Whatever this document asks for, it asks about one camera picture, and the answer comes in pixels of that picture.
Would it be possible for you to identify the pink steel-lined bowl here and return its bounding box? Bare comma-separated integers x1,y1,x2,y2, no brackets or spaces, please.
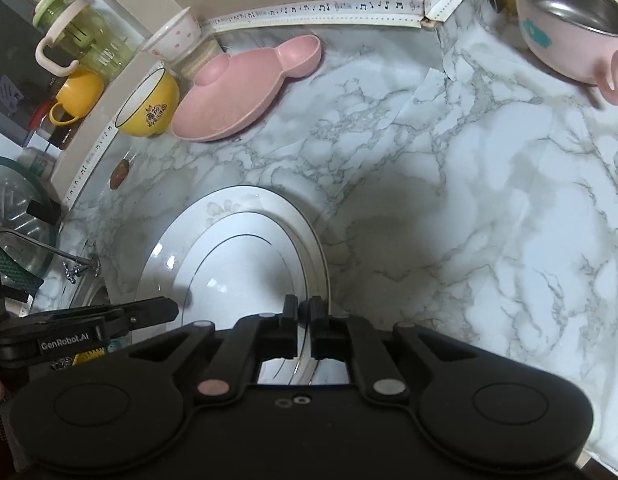
508,0,618,107

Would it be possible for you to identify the glass pot lid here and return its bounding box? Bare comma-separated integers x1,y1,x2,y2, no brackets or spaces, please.
0,155,60,292

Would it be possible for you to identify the green water bottle with handle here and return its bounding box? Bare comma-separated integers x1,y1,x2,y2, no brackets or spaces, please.
32,0,124,82

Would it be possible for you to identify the yellow mug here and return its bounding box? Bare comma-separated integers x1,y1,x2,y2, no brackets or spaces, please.
49,70,106,127

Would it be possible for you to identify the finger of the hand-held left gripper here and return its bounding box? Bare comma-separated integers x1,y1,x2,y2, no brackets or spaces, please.
100,296,179,335

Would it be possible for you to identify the pink mouse-shaped plate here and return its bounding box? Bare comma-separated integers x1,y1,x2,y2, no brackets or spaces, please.
170,35,322,143

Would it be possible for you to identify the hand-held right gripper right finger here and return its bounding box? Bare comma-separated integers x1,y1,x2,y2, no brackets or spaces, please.
307,296,471,404

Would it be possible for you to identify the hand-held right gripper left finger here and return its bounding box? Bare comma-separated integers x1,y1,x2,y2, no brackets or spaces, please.
129,295,298,403

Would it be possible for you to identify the beige tape roll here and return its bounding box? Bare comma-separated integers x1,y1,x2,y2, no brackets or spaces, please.
175,35,224,79

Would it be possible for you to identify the large white plate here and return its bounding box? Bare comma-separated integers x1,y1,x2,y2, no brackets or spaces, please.
136,185,333,386

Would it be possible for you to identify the white dotted cup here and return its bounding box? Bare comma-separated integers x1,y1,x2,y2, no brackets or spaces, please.
141,7,202,61

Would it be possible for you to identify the yellow bowl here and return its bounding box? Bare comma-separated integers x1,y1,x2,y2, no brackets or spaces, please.
114,67,181,138

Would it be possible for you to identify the metal faucet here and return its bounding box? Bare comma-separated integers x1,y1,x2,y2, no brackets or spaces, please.
0,229,100,281

